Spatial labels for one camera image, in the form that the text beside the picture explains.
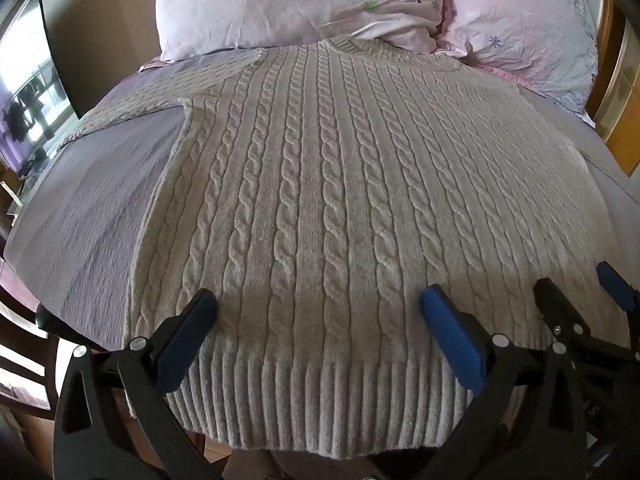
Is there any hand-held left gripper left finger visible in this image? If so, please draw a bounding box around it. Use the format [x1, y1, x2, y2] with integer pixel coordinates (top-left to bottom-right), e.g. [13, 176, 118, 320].
[52, 287, 227, 480]

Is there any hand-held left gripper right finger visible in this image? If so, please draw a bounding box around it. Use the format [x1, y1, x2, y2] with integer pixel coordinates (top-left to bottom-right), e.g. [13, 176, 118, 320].
[420, 284, 589, 480]

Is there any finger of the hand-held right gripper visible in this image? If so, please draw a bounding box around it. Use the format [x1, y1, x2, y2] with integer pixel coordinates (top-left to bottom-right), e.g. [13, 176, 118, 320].
[533, 278, 603, 361]
[596, 261, 640, 356]

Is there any grey cable knit sweater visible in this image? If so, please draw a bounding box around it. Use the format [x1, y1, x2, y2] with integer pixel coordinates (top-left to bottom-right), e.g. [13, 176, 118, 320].
[59, 36, 632, 460]

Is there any dark wooden chair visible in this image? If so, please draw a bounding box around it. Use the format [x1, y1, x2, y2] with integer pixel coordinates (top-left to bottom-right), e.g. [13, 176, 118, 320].
[0, 245, 68, 416]

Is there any wooden headboard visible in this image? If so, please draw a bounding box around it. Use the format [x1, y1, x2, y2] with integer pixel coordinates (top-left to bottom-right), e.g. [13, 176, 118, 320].
[584, 0, 640, 177]

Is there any pink floral pillow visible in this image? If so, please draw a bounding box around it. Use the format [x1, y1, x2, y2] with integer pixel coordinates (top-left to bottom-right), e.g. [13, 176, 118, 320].
[434, 0, 599, 127]

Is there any window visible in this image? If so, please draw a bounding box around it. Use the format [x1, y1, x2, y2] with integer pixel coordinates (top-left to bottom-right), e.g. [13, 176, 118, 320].
[0, 0, 81, 181]

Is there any white floral pillow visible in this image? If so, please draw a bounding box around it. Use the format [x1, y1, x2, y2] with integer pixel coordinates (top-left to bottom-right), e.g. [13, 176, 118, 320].
[156, 0, 449, 64]

